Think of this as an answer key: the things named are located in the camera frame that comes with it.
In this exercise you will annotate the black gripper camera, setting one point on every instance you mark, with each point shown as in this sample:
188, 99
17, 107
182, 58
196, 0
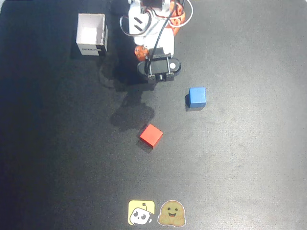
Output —
159, 65

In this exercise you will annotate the blue cube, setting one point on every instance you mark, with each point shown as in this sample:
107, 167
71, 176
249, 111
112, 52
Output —
197, 97

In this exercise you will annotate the white open cardboard box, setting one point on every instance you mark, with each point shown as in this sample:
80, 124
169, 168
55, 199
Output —
91, 33

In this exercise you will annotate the black table mat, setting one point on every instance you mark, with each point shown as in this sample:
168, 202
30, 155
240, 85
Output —
239, 155

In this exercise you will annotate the yellow robot sticker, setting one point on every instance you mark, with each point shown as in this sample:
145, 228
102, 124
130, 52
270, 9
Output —
141, 212

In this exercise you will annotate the white and orange robot arm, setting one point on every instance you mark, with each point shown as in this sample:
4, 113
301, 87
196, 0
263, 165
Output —
140, 22

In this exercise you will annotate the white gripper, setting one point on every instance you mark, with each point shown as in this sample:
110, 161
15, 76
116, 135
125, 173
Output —
141, 54

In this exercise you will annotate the red cube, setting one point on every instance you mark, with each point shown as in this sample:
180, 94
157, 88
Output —
151, 134

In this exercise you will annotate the hugging face emoji sticker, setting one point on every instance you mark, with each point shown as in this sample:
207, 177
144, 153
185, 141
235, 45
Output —
171, 213

